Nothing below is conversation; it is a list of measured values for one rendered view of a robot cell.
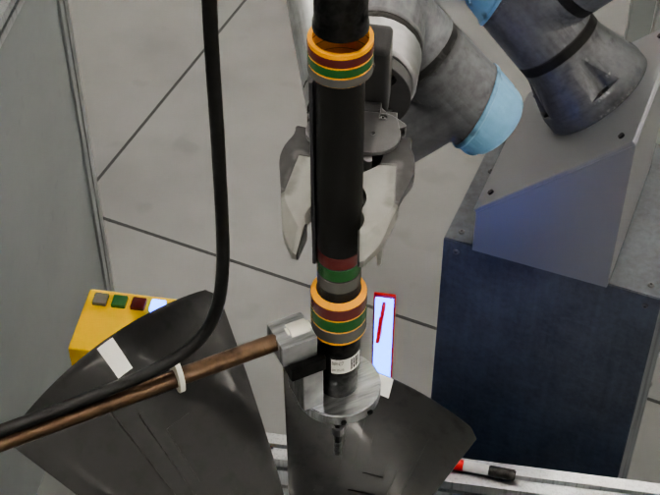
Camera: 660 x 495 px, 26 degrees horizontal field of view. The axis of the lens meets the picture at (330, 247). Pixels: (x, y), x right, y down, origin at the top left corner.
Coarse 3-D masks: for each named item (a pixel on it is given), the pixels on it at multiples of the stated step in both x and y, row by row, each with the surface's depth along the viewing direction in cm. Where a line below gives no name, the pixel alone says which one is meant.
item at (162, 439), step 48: (144, 336) 126; (192, 336) 128; (96, 384) 124; (192, 384) 127; (240, 384) 128; (96, 432) 123; (144, 432) 125; (192, 432) 126; (240, 432) 128; (96, 480) 123; (144, 480) 125; (192, 480) 126; (240, 480) 127
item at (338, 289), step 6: (360, 270) 107; (318, 276) 107; (360, 276) 108; (318, 282) 108; (324, 282) 107; (330, 282) 106; (348, 282) 106; (354, 282) 107; (324, 288) 107; (330, 288) 107; (336, 288) 107; (342, 288) 107; (348, 288) 107; (354, 288) 107; (336, 294) 107
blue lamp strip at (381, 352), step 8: (376, 304) 161; (392, 304) 161; (376, 312) 162; (392, 312) 162; (376, 320) 163; (384, 320) 163; (392, 320) 163; (376, 328) 164; (384, 328) 164; (392, 328) 164; (384, 336) 165; (376, 344) 166; (384, 344) 166; (376, 352) 167; (384, 352) 167; (376, 360) 168; (384, 360) 168; (376, 368) 169; (384, 368) 169
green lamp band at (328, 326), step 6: (366, 306) 110; (312, 312) 110; (312, 318) 110; (318, 318) 109; (360, 318) 110; (318, 324) 110; (324, 324) 109; (330, 324) 109; (336, 324) 109; (342, 324) 109; (348, 324) 109; (354, 324) 109; (360, 324) 110; (330, 330) 109; (336, 330) 109; (342, 330) 109; (348, 330) 109
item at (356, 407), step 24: (288, 336) 109; (312, 336) 109; (288, 360) 110; (312, 360) 111; (360, 360) 119; (312, 384) 113; (360, 384) 117; (312, 408) 115; (336, 408) 115; (360, 408) 115
